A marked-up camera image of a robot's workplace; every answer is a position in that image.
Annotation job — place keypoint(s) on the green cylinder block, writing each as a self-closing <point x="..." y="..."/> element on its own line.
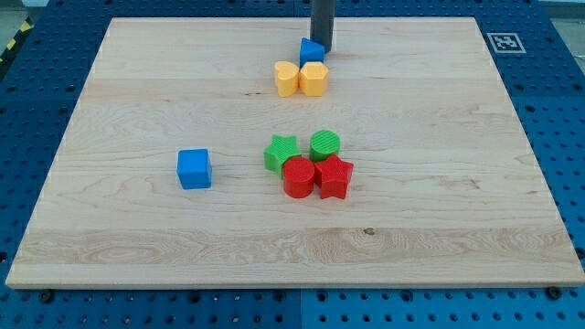
<point x="322" y="144"/>

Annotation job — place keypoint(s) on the yellow heart block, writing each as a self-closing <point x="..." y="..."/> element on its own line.
<point x="286" y="76"/>

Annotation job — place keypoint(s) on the blue cube block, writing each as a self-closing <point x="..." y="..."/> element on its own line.
<point x="194" y="169"/>

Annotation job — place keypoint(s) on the red cylinder block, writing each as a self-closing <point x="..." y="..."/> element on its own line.
<point x="298" y="177"/>

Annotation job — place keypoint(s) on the green star block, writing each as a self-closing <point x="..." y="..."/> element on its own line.
<point x="279" y="152"/>

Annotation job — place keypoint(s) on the white fiducial marker tag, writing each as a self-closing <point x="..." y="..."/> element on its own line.
<point x="506" y="43"/>

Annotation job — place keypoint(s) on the yellow hexagon block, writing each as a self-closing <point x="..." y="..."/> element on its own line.
<point x="313" y="79"/>

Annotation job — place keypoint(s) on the black bolt front left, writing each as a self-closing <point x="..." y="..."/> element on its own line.
<point x="46" y="296"/>

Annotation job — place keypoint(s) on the red star block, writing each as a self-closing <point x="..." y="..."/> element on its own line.
<point x="333" y="176"/>

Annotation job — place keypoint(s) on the black bolt front right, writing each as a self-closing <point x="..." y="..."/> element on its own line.
<point x="554" y="293"/>

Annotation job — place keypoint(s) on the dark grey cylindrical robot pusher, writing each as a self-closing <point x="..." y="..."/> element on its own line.
<point x="322" y="23"/>

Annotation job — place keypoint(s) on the yellow black hazard tape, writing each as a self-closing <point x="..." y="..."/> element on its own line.
<point x="17" y="41"/>

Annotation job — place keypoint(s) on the black bolt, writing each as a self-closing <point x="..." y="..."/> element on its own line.
<point x="46" y="296"/>
<point x="554" y="293"/>

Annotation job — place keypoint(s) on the blue triangular prism block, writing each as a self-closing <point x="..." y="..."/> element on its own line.
<point x="310" y="51"/>

